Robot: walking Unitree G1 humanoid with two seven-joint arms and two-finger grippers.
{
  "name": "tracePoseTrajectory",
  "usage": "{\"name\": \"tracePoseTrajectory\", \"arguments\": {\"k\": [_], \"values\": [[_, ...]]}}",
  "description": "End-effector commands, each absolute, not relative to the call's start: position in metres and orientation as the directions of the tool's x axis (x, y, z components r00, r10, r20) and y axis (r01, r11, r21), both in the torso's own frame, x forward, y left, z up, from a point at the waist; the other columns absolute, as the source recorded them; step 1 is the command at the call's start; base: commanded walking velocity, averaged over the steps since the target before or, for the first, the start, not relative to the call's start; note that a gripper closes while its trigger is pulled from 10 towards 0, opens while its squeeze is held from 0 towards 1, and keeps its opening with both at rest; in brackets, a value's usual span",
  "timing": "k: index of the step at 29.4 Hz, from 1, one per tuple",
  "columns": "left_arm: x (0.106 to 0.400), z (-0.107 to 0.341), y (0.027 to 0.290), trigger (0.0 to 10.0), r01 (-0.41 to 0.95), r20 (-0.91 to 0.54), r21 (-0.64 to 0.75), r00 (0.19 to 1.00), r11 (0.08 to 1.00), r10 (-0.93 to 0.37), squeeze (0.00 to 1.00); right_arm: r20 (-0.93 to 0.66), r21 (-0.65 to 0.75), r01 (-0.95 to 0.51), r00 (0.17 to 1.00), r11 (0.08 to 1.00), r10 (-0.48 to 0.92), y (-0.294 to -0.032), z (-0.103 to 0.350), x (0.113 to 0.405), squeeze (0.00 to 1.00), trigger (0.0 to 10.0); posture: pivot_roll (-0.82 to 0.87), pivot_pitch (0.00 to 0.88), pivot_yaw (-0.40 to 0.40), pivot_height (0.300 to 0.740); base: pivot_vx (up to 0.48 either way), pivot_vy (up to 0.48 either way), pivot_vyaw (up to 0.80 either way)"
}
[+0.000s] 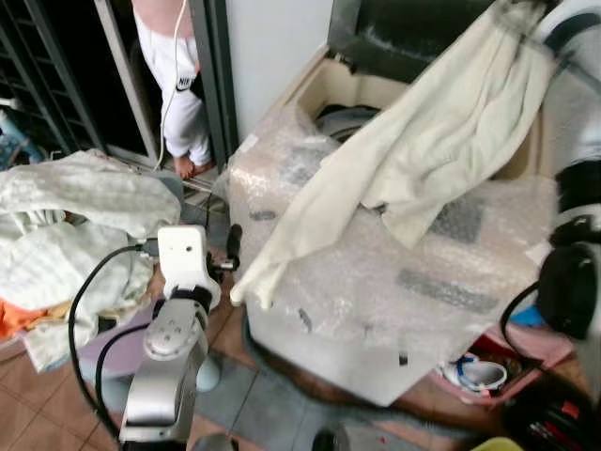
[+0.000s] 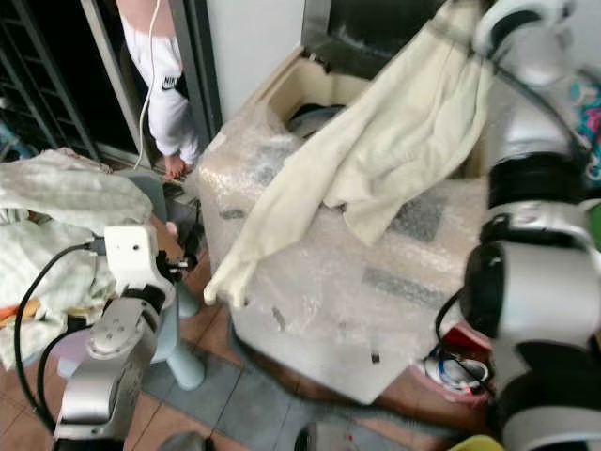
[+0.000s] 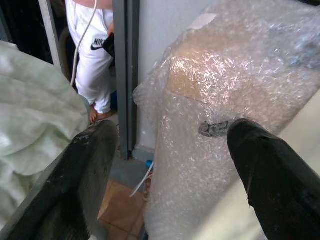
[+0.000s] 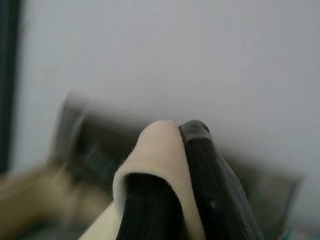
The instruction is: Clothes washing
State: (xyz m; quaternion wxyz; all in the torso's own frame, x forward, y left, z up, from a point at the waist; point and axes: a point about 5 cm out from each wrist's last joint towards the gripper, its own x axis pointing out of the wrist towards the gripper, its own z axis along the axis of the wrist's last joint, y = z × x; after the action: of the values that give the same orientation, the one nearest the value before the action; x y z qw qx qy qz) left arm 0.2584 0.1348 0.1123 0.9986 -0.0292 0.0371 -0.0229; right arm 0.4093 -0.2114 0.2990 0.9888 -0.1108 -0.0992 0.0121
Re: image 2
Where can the cream towel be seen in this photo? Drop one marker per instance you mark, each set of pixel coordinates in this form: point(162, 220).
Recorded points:
point(394, 132)

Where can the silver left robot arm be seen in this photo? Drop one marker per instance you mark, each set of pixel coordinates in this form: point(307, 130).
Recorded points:
point(105, 371)

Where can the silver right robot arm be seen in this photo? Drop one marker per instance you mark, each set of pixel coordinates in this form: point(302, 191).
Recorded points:
point(540, 282)

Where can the pale green clothes pile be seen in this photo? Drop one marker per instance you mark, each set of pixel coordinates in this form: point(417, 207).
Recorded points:
point(56, 202)

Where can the bubble-wrapped washing machine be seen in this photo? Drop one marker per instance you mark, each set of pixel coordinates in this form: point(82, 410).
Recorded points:
point(329, 310)

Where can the pale blue plastic stool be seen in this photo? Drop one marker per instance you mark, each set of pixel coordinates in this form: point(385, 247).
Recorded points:
point(186, 362)

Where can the grey floor mat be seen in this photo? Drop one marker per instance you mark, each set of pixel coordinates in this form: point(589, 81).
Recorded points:
point(244, 395)

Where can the orange cloth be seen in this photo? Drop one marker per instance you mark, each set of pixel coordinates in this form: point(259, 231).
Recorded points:
point(19, 310)

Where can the person in white trousers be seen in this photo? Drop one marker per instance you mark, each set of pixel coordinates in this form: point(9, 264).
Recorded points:
point(164, 75)

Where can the dark window grille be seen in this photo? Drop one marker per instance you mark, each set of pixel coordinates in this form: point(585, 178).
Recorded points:
point(38, 66)

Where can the white shoe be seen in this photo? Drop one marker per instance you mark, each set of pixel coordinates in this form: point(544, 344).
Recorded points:
point(451, 368)

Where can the pink plastic basin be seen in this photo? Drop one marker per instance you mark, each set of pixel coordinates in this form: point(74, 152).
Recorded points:
point(455, 376)

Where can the yellow plastic object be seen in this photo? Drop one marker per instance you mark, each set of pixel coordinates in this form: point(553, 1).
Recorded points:
point(477, 443)

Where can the colourful patterned cloth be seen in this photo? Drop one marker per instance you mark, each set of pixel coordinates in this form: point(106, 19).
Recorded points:
point(590, 127)

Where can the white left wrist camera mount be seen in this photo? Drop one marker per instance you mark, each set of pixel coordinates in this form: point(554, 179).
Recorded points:
point(131, 256)

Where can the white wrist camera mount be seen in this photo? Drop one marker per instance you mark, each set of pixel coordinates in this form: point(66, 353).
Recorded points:
point(526, 21)
point(131, 256)

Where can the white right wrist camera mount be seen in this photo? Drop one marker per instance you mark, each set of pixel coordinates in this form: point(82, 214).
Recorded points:
point(526, 21)

